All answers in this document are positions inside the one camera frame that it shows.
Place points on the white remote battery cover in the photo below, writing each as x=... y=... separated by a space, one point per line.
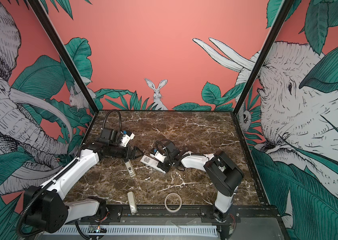
x=132 y=202

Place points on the black front mounting rail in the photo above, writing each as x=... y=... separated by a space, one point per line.
x=207 y=213

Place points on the white ventilation grille strip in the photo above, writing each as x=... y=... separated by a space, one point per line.
x=118 y=230

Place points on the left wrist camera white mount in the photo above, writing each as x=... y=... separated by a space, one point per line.
x=126 y=136

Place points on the black frame post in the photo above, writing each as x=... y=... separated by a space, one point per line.
x=278 y=22
x=43 y=18

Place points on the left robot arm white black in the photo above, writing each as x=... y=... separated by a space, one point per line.
x=44 y=207

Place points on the right black frame post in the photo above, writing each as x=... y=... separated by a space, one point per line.
x=278 y=22

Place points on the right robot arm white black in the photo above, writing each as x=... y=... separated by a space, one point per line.
x=225 y=175

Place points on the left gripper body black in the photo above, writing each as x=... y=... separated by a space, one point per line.
x=125 y=153

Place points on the small circuit board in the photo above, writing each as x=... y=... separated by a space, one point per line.
x=97 y=230

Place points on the black white marker pen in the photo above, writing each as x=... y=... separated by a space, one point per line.
x=130 y=168

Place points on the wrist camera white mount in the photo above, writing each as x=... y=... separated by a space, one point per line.
x=155 y=154
x=126 y=136

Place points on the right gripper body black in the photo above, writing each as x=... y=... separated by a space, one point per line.
x=169 y=162

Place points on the left black frame post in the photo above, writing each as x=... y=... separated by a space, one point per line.
x=43 y=18

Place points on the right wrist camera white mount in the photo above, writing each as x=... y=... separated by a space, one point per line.
x=155 y=154

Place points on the white remote control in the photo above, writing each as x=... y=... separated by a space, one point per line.
x=151 y=163

